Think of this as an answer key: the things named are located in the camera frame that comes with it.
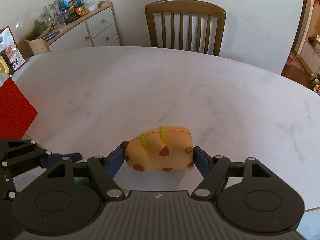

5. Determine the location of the red white snack bag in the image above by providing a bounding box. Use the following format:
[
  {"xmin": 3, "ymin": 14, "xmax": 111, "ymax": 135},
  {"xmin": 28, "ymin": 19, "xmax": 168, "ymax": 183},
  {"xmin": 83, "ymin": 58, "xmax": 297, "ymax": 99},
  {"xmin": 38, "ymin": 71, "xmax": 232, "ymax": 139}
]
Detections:
[{"xmin": 0, "ymin": 26, "xmax": 25, "ymax": 72}]

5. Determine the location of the brown wooden chair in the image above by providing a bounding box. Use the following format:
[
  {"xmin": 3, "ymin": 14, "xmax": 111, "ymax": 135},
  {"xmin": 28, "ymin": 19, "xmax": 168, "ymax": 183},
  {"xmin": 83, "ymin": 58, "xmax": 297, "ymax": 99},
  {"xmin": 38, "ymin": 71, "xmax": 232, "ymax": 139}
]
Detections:
[{"xmin": 145, "ymin": 0, "xmax": 227, "ymax": 56}]

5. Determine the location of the yellow spotted animal toy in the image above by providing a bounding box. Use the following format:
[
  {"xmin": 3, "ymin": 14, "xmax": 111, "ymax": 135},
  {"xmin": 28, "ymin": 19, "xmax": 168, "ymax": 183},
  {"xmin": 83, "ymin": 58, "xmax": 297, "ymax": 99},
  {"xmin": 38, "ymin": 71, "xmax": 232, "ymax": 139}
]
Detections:
[{"xmin": 120, "ymin": 126, "xmax": 194, "ymax": 173}]

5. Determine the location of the red white storage box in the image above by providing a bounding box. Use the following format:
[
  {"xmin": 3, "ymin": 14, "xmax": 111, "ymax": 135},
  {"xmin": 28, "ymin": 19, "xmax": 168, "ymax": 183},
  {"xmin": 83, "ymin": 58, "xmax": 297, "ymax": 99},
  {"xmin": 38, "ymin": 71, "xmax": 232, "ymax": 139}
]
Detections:
[{"xmin": 0, "ymin": 77, "xmax": 38, "ymax": 140}]

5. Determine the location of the white wood sideboard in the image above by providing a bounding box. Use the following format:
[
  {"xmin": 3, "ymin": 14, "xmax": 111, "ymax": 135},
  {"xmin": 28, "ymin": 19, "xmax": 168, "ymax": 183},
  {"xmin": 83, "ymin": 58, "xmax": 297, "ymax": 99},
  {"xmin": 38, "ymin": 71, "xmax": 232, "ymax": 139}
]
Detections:
[{"xmin": 17, "ymin": 1, "xmax": 121, "ymax": 58}]

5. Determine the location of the teal squishy animal toy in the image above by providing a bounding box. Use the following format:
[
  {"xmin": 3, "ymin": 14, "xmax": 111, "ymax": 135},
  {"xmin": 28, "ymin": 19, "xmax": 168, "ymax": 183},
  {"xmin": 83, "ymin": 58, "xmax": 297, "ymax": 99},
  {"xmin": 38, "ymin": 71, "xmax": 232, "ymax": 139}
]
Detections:
[{"xmin": 73, "ymin": 159, "xmax": 89, "ymax": 184}]

